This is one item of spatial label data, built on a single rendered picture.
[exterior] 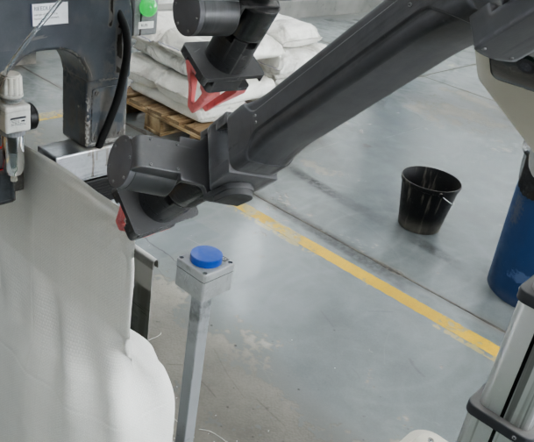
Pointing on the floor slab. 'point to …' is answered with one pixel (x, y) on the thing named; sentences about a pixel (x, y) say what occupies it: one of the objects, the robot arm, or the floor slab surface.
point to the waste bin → (523, 233)
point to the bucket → (426, 198)
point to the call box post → (192, 369)
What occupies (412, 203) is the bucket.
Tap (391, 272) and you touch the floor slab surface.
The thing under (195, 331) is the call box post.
